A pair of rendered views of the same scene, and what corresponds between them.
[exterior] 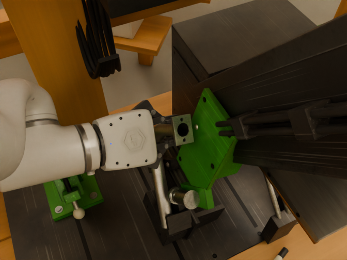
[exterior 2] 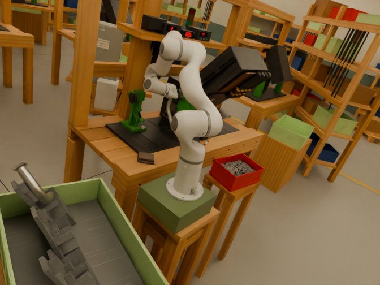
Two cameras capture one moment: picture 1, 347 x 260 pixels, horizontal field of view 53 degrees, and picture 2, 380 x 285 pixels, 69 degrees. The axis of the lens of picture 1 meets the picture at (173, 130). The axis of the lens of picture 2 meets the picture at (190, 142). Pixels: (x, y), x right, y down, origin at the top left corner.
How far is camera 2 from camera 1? 155 cm
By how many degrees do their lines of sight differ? 35
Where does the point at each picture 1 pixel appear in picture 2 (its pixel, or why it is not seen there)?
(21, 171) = (156, 84)
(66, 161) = (163, 86)
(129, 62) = not seen: hidden behind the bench
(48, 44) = (139, 71)
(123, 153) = (171, 91)
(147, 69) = not seen: hidden behind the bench
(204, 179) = (187, 107)
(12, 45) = (121, 73)
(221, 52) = not seen: hidden behind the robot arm
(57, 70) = (137, 81)
